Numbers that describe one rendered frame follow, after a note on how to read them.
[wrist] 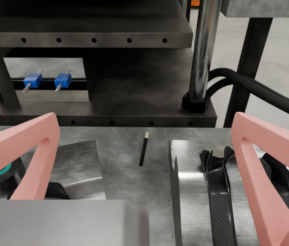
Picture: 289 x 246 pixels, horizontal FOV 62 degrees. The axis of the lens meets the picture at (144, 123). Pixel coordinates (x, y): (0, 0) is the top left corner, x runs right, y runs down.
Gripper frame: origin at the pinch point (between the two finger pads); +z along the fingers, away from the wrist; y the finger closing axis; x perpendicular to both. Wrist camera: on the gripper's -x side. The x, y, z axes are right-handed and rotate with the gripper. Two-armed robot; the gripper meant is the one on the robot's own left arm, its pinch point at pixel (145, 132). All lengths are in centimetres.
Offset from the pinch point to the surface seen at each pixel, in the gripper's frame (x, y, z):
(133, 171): 39, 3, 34
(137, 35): 15, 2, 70
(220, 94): 116, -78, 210
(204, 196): 27.5, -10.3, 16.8
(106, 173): 39, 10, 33
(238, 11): 9, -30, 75
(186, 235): 30.4, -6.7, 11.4
